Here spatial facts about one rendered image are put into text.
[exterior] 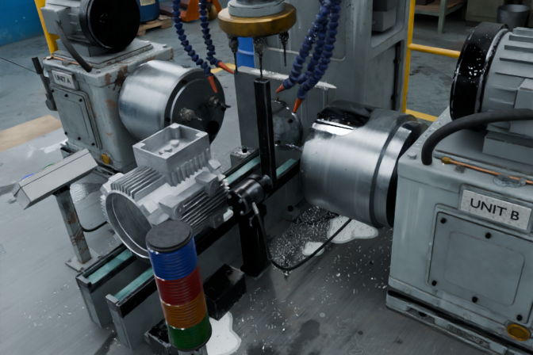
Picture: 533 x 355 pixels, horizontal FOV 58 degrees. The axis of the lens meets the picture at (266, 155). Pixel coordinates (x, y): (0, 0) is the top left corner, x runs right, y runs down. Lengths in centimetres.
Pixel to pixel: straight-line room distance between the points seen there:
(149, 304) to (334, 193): 43
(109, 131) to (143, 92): 20
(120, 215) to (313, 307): 46
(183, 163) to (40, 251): 55
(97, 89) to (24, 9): 552
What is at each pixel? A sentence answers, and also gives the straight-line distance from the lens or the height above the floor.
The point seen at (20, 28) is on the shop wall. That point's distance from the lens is 693.
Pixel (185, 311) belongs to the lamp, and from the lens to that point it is 69.
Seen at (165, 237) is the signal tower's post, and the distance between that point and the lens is 63.
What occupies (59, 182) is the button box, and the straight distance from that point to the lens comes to 115.
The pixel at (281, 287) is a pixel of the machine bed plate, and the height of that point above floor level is 80.
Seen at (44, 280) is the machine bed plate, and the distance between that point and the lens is 131.
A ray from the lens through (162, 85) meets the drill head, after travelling 131.
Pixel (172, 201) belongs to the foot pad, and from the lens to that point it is 95.
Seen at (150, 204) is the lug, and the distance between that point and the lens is 93.
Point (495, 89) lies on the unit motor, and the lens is 84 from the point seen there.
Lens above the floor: 161
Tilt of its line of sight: 30 degrees down
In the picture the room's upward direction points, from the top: 5 degrees counter-clockwise
